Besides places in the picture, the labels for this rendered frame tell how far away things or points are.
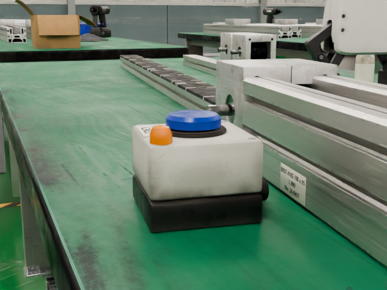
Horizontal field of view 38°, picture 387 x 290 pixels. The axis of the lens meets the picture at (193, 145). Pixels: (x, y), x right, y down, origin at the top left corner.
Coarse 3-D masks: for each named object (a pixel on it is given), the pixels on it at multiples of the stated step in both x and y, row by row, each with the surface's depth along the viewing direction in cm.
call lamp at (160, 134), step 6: (156, 126) 37; (162, 126) 37; (168, 126) 37; (150, 132) 37; (156, 132) 36; (162, 132) 36; (168, 132) 37; (150, 138) 37; (156, 138) 36; (162, 138) 36; (168, 138) 37; (156, 144) 37; (162, 144) 37
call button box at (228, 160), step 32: (224, 128) 40; (160, 160) 36; (192, 160) 37; (224, 160) 38; (256, 160) 38; (160, 192) 37; (192, 192) 38; (224, 192) 38; (256, 192) 39; (160, 224) 37; (192, 224) 38; (224, 224) 39
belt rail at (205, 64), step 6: (186, 60) 169; (192, 60) 159; (198, 60) 153; (204, 60) 147; (210, 60) 147; (216, 60) 147; (192, 66) 159; (198, 66) 153; (204, 66) 149; (210, 66) 142; (210, 72) 142
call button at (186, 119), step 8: (176, 112) 41; (184, 112) 41; (192, 112) 41; (200, 112) 41; (208, 112) 41; (168, 120) 40; (176, 120) 39; (184, 120) 39; (192, 120) 39; (200, 120) 39; (208, 120) 39; (216, 120) 39; (176, 128) 39; (184, 128) 39; (192, 128) 39; (200, 128) 39; (208, 128) 39; (216, 128) 40
